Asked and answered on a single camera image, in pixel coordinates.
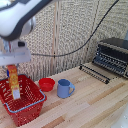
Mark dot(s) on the black toaster oven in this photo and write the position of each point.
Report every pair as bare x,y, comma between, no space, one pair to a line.
112,56

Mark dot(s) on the red plastic bowl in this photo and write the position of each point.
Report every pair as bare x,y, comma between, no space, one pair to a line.
46,84

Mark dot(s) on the orange mac and cheese carton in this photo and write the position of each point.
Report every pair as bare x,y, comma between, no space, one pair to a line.
14,81

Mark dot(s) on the red plastic shopping basket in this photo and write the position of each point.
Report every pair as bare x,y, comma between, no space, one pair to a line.
20,97

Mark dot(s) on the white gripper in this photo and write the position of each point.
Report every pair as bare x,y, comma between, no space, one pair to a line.
14,55

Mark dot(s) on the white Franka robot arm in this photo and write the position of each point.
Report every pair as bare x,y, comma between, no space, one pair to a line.
19,15

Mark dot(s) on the blue plastic mug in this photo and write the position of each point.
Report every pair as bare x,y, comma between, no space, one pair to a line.
64,88

